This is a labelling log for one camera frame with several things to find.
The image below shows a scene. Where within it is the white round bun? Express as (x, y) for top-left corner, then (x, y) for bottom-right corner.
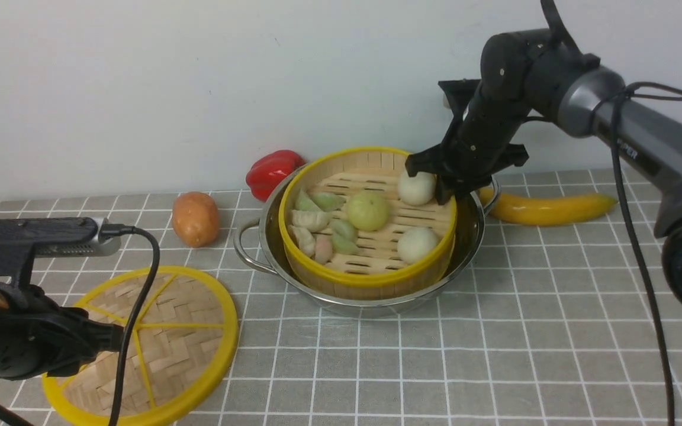
(397, 227), (441, 264)
(397, 170), (436, 206)

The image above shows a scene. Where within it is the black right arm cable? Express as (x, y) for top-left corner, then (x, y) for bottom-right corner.
(609, 82), (682, 426)

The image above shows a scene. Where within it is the stainless steel pot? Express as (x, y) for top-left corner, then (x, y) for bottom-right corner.
(232, 170), (491, 320)

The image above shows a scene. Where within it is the brown potato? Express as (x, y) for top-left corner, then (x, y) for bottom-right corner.
(171, 191), (220, 248)

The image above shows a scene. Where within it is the pink white dumpling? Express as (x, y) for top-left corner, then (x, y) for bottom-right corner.
(313, 234), (334, 265)

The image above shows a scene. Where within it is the yellow rimmed bamboo steamer basket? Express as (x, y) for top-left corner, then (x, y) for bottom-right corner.
(277, 146), (458, 300)

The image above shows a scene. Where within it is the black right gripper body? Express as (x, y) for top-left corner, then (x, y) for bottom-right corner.
(438, 80), (529, 184)

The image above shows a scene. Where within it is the yellow banana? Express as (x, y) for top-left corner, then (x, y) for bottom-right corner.
(490, 192), (618, 227)

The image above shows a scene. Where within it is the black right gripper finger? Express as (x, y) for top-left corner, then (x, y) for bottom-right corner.
(405, 148), (446, 178)
(434, 175), (490, 205)

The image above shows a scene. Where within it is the yellow rimmed bamboo steamer lid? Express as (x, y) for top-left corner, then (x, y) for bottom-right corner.
(41, 265), (239, 425)

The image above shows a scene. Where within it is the red bell pepper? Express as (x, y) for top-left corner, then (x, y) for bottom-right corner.
(245, 149), (305, 202)

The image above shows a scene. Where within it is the white round bun near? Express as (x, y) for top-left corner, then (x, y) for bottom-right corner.
(397, 227), (441, 264)

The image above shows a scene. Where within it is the green round bun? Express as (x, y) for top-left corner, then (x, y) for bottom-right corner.
(345, 191), (390, 232)

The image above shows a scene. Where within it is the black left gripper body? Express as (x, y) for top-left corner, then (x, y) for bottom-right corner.
(0, 284), (124, 380)

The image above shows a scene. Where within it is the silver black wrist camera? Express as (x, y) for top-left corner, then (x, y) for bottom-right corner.
(0, 217), (136, 288)

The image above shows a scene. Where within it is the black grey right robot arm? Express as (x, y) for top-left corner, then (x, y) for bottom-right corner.
(406, 1), (682, 304)

